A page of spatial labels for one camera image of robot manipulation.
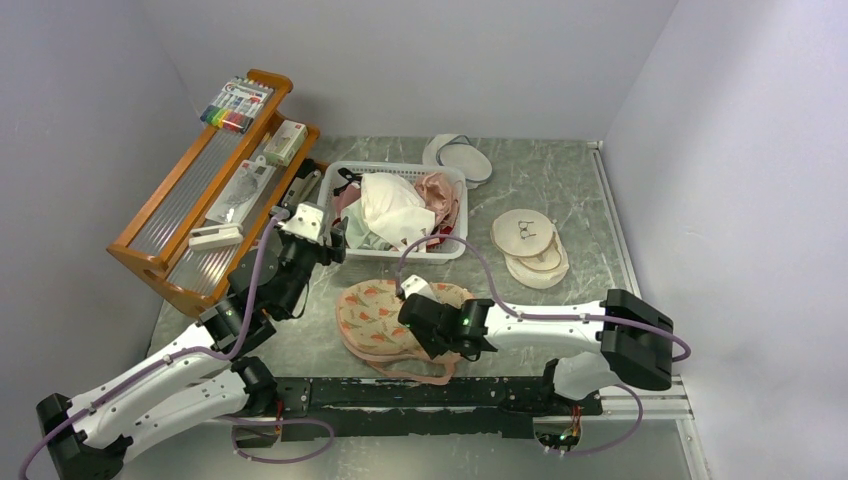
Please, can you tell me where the white plastic laundry basket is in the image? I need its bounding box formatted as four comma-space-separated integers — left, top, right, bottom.
316, 160, 470, 266

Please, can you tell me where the floral peach mesh laundry bag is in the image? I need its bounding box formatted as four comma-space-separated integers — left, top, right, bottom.
336, 279, 461, 386

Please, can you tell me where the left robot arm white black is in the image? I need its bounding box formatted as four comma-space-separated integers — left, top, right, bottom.
33, 214, 347, 479

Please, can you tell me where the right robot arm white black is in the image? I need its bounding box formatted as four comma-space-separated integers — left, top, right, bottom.
398, 289, 674, 414

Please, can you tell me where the white cream bra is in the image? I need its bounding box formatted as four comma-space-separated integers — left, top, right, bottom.
360, 172, 436, 251

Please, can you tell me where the pink satin bra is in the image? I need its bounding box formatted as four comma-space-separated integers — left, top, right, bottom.
414, 172, 460, 231

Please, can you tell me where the white bag blue trim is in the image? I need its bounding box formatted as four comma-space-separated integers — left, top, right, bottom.
422, 134, 493, 189

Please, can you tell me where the light green garment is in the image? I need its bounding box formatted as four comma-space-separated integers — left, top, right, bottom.
341, 200, 392, 251

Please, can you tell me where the black stapler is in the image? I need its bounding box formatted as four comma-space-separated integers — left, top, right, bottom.
277, 158, 323, 207

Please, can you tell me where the clear plastic packet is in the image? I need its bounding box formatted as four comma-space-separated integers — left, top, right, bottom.
205, 155, 276, 225

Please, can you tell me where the white green small box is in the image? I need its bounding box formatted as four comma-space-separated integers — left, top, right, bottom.
262, 120, 308, 167

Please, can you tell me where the white clip tool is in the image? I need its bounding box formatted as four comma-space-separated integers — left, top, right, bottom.
188, 223, 244, 251

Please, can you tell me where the wooden tiered shelf rack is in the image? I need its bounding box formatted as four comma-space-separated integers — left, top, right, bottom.
108, 69, 320, 317

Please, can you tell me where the coloured marker pen pack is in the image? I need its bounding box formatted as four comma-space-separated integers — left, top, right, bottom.
200, 76, 274, 134

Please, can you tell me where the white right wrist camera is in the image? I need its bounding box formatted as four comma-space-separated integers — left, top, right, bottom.
400, 275, 438, 301

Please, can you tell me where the black bra strap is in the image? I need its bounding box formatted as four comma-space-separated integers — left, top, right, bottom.
333, 167, 364, 197

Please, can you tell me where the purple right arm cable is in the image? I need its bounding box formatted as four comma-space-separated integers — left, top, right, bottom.
394, 233, 692, 458

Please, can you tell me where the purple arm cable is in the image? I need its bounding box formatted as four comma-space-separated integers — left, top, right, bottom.
394, 233, 692, 458
18, 208, 293, 480

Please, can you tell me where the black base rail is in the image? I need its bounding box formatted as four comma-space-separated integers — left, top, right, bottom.
238, 376, 602, 441

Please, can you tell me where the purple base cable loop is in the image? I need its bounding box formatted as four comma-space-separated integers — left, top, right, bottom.
225, 415, 337, 465

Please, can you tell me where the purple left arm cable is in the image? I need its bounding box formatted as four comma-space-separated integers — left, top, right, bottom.
18, 208, 293, 480

